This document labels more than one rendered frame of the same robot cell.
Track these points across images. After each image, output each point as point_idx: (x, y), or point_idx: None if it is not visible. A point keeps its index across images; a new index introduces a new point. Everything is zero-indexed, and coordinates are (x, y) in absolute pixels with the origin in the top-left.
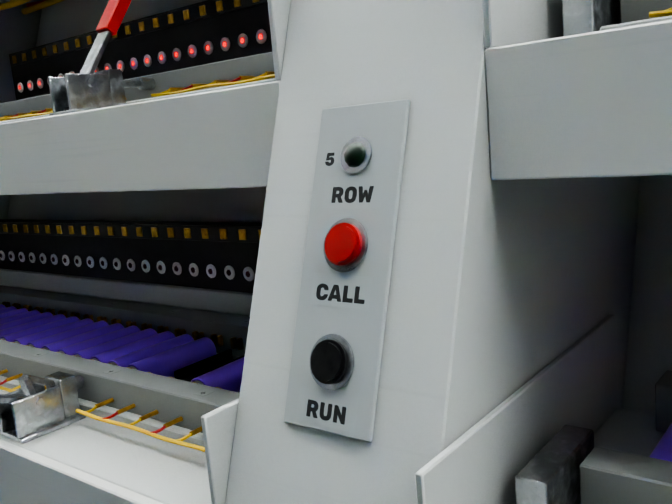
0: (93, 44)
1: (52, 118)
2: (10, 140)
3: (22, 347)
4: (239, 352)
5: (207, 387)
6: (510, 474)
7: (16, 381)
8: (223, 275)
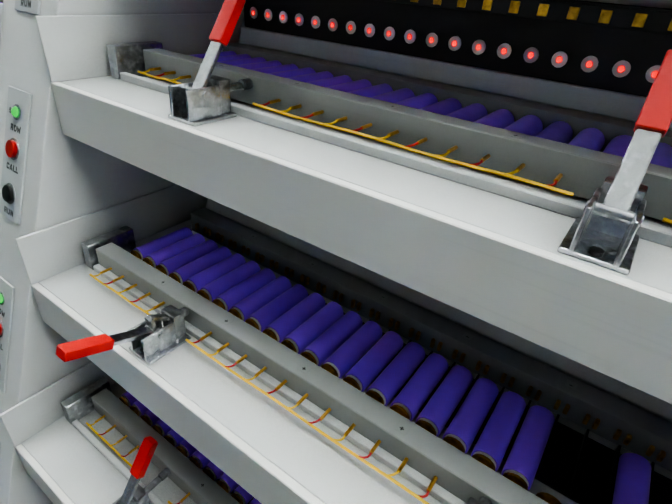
0: (631, 148)
1: (592, 276)
2: (469, 251)
3: (367, 400)
4: (558, 411)
5: None
6: None
7: (370, 443)
8: None
